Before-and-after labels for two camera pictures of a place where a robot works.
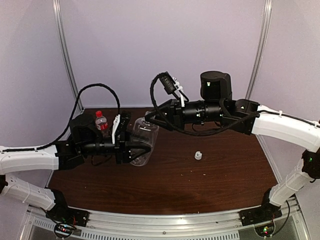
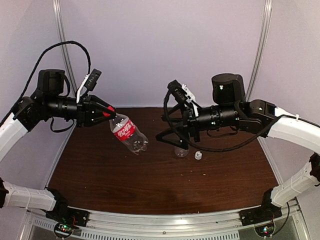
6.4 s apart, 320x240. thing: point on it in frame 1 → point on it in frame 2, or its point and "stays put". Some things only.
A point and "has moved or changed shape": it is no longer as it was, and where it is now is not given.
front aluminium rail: (292, 224) stays put
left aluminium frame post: (57, 16) stays put
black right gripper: (176, 121) → (189, 121)
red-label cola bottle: (102, 124) has moved or changed shape
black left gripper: (123, 150) → (85, 111)
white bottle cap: (198, 155) stays put
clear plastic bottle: (144, 132) → (180, 152)
